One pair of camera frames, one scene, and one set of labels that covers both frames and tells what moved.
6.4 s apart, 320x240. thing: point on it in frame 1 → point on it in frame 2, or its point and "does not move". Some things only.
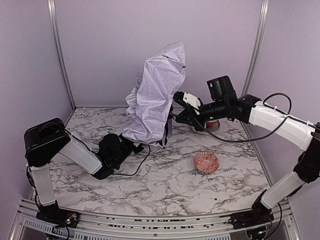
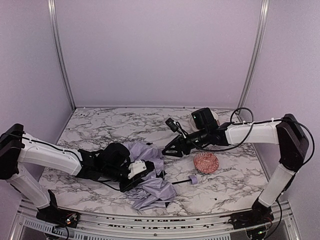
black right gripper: [189, 114] → [184, 144]
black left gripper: [135, 146] → [136, 181]
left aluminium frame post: [54, 25] does not move
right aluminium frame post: [256, 52] does not move
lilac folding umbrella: [151, 103] → [154, 190]
